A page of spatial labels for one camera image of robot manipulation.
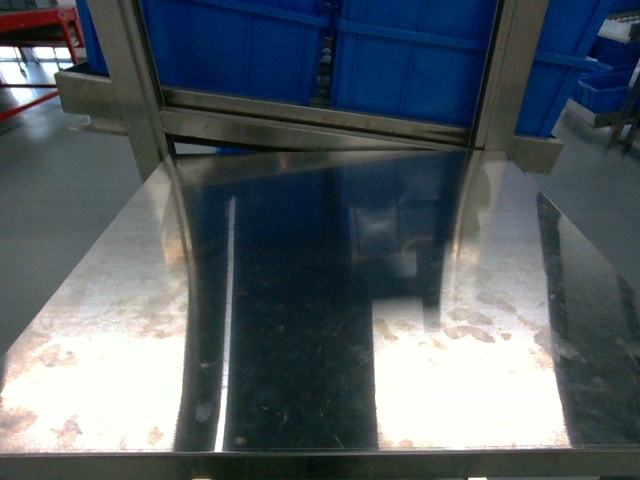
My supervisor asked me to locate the blue crate lower left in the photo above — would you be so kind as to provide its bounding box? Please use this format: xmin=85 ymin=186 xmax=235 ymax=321
xmin=76 ymin=1 xmax=330 ymax=105

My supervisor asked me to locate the blue crate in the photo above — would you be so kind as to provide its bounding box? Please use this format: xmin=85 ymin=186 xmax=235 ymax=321
xmin=331 ymin=1 xmax=612 ymax=137
xmin=76 ymin=1 xmax=330 ymax=105

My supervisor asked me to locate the blue crate lower right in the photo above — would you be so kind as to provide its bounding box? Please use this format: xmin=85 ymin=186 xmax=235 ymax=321
xmin=331 ymin=1 xmax=612 ymax=137

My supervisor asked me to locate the steel shelving rack with bins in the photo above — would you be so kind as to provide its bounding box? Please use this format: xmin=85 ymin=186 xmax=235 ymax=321
xmin=566 ymin=1 xmax=639 ymax=152

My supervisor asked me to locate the stainless steel rack frame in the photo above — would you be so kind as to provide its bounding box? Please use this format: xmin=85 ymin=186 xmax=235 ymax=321
xmin=56 ymin=1 xmax=563 ymax=178

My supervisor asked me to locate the red metal table frame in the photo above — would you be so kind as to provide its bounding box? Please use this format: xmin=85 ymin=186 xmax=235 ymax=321
xmin=1 ymin=1 xmax=85 ymax=121

